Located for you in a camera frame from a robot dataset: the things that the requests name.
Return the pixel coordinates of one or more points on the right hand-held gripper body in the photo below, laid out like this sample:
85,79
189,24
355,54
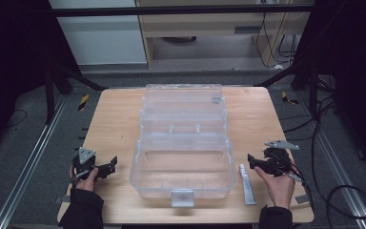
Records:
278,157

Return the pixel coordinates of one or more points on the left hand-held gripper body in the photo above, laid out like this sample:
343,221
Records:
85,159

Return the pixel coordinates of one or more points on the person's left hand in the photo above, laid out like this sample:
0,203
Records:
87,183

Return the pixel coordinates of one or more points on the person's right hand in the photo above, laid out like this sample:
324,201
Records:
278,189

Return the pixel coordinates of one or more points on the white squeeze tube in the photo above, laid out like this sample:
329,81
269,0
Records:
247,186

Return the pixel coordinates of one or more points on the grey tape patch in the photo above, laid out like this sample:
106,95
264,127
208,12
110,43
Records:
63,199
302,199

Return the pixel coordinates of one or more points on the yellow black striped tape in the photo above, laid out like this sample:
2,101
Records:
288,99
83,102

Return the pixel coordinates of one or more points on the clear plastic storage box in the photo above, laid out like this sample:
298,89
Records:
183,146

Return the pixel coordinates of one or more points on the black metal stand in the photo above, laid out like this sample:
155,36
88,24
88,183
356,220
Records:
298,76
60,82

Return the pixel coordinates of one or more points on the white cabinet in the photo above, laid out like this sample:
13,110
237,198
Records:
101,35

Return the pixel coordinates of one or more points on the light wooden desk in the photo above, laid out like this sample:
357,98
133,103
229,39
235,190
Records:
203,28

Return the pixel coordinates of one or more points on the aluminium floor rail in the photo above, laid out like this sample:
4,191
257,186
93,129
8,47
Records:
28,165
340,165

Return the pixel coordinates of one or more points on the black horizontal frame bar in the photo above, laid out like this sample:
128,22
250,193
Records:
178,10

